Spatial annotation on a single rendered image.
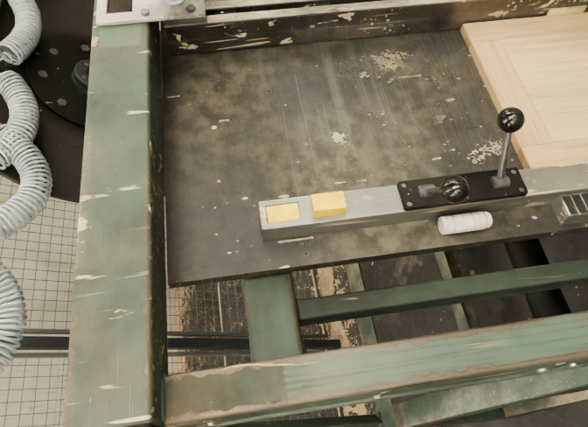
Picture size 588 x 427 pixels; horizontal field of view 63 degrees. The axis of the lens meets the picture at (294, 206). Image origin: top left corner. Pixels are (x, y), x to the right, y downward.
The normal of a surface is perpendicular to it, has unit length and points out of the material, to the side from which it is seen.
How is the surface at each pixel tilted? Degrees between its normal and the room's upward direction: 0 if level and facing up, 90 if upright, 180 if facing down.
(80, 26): 90
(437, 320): 0
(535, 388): 0
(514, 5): 90
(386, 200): 58
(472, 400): 0
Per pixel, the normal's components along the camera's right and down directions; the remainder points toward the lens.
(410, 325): -0.83, -0.16
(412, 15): 0.15, 0.86
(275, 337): 0.02, -0.49
